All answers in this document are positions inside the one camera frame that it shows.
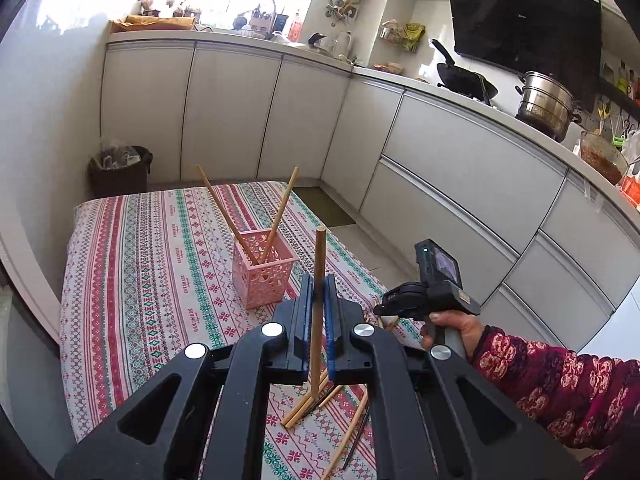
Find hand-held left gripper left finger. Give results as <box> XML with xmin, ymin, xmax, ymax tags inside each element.
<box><xmin>55</xmin><ymin>274</ymin><xmax>317</xmax><ymax>480</ymax></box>

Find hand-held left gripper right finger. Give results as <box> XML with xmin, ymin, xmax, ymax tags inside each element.
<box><xmin>324</xmin><ymin>274</ymin><xmax>583</xmax><ymax>480</ymax></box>

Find pink plastic basket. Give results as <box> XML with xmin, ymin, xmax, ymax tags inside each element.
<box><xmin>231</xmin><ymin>230</ymin><xmax>301</xmax><ymax>310</ymax></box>

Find single wooden chopstick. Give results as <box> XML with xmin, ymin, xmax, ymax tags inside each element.
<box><xmin>307</xmin><ymin>226</ymin><xmax>328</xmax><ymax>415</ymax></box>
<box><xmin>195</xmin><ymin>164</ymin><xmax>261</xmax><ymax>266</ymax></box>
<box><xmin>257</xmin><ymin>165</ymin><xmax>301</xmax><ymax>265</ymax></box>

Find bunch of wooden chopsticks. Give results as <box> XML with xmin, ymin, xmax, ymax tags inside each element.
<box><xmin>280</xmin><ymin>314</ymin><xmax>402</xmax><ymax>480</ymax></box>

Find person's right hand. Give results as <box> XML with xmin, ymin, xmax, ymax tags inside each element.
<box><xmin>420</xmin><ymin>310</ymin><xmax>486</xmax><ymax>361</ymax></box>

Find black chopstick with gold band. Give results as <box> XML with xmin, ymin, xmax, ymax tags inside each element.
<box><xmin>342</xmin><ymin>402</ymin><xmax>372</xmax><ymax>470</ymax></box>

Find striped patterned tablecloth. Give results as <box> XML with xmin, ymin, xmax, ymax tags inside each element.
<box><xmin>59</xmin><ymin>180</ymin><xmax>431</xmax><ymax>480</ymax></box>

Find glass bowl of red food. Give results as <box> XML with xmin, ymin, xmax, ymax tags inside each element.
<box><xmin>580</xmin><ymin>130</ymin><xmax>630</xmax><ymax>186</ymax></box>

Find steel steamer pot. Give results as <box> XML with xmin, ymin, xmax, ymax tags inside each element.
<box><xmin>515</xmin><ymin>71</ymin><xmax>583</xmax><ymax>142</ymax></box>

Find black wok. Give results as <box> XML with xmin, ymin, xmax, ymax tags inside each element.
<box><xmin>431</xmin><ymin>39</ymin><xmax>499</xmax><ymax>102</ymax></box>

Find white kitchen cabinets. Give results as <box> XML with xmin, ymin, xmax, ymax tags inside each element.
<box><xmin>100</xmin><ymin>40</ymin><xmax>640</xmax><ymax>356</ymax></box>

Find dark trash bin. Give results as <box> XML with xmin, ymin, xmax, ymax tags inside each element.
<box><xmin>89</xmin><ymin>137</ymin><xmax>153</xmax><ymax>198</ymax></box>

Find black range hood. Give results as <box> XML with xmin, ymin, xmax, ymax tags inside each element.
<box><xmin>442</xmin><ymin>0</ymin><xmax>603</xmax><ymax>103</ymax></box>

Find water heater pipes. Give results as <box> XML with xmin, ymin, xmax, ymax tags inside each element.
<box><xmin>325</xmin><ymin>0</ymin><xmax>361</xmax><ymax>26</ymax></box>

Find brown paper package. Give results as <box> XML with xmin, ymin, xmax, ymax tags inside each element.
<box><xmin>111</xmin><ymin>14</ymin><xmax>197</xmax><ymax>34</ymax></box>

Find green bag on wall rack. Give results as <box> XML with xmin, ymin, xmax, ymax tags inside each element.
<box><xmin>402</xmin><ymin>23</ymin><xmax>426</xmax><ymax>53</ymax></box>

